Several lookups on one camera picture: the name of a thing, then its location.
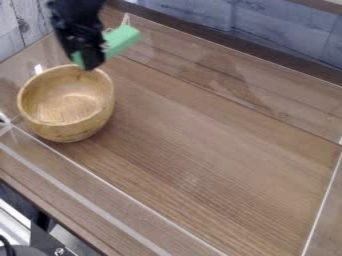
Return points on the clear acrylic front wall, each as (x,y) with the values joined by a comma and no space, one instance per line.
(105,216)

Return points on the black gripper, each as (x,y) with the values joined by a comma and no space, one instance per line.
(77,23)

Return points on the green rectangular block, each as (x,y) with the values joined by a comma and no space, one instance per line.
(120,39)

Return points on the clear acrylic wall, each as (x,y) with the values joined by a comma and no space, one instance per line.
(295,97)
(105,216)

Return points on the black metal table bracket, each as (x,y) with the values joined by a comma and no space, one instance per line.
(43,241)

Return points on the wooden bowl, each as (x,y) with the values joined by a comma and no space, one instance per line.
(68,103)

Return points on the clear acrylic back wall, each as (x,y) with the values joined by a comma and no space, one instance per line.
(295,97)

